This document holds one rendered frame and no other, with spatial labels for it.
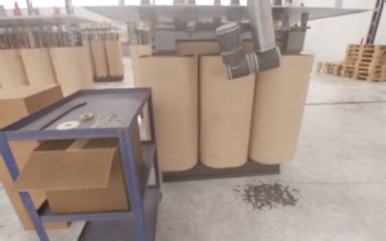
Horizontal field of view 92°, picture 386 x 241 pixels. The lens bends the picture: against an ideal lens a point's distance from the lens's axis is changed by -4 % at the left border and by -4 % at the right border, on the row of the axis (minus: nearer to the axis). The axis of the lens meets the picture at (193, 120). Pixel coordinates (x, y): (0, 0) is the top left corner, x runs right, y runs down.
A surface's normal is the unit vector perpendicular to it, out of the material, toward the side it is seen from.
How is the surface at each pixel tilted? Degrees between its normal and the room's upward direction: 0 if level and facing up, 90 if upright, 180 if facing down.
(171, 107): 90
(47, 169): 26
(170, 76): 90
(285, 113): 90
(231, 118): 90
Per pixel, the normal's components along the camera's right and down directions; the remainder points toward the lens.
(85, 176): 0.03, -0.67
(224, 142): 0.12, 0.37
